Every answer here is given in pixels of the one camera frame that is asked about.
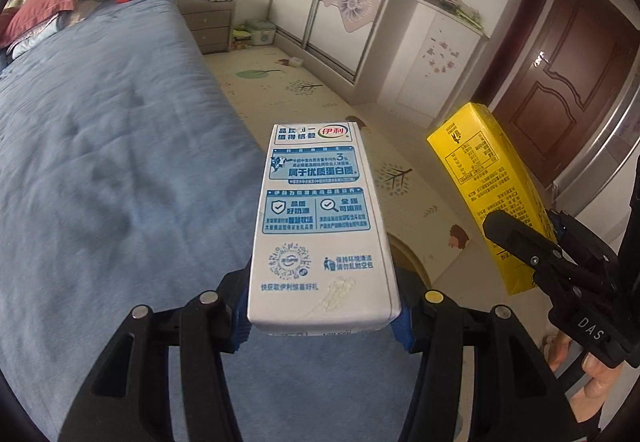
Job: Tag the printed foam play mat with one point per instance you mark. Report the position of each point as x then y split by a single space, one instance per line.
310 96

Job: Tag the brown nightstand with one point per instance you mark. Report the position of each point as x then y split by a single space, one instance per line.
210 24

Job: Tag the pink pillow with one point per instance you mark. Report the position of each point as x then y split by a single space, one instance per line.
45 4

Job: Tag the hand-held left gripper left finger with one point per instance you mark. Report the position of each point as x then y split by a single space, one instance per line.
240 338

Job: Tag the brown wooden door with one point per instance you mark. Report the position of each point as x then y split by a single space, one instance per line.
560 81

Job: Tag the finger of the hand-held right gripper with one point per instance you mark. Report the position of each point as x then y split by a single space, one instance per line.
525 242
592 257

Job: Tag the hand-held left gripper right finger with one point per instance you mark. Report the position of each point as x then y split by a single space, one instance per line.
404 334

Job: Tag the yellow drink carton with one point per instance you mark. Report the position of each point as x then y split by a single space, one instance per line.
480 156

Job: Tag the blue white pillow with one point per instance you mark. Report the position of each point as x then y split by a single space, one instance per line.
42 34

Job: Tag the white green storage box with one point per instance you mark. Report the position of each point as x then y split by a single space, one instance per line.
262 32

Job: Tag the bed with blue sheet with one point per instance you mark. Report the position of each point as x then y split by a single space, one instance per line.
100 171

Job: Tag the white blue milk carton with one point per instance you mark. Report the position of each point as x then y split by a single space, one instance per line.
320 222

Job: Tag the green toy pile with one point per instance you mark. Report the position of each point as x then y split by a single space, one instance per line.
241 37

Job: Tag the person's right hand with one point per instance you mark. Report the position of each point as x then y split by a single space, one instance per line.
602 374

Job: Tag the toys on cabinet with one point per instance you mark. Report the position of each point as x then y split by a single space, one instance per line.
462 9

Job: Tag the white cabinet with stickers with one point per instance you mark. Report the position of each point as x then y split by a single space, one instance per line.
430 66

